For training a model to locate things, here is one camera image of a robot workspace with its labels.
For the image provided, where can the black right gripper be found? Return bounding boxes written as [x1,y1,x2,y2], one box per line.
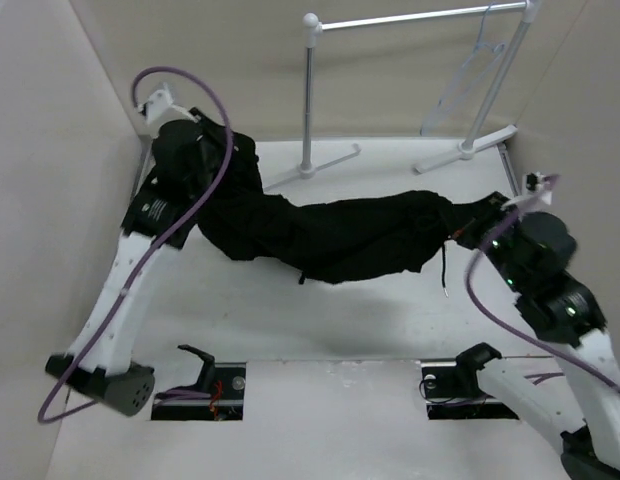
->
[438,189,529,290]

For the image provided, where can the black trousers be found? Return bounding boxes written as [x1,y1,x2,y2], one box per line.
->
[196,133,473,284]

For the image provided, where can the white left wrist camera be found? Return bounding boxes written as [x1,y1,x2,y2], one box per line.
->
[138,82,195,125]

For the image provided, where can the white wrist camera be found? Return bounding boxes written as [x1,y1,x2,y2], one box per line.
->
[502,172,559,211]
[138,82,195,125]

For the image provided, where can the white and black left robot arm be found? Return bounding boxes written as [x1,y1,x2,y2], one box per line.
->
[45,108,235,417]

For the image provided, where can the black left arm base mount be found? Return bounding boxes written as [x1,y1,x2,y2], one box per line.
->
[150,344,247,422]

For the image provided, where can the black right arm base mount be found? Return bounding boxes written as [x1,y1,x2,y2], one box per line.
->
[417,360,519,421]

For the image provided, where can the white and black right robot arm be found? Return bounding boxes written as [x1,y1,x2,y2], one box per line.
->
[452,192,620,479]

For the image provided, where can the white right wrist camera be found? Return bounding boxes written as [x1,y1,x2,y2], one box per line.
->
[502,172,559,211]

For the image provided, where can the white metal clothes rack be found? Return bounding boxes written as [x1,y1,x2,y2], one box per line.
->
[262,1,542,190]

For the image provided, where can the pale blue clothes hanger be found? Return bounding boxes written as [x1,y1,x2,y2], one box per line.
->
[419,1,507,136]

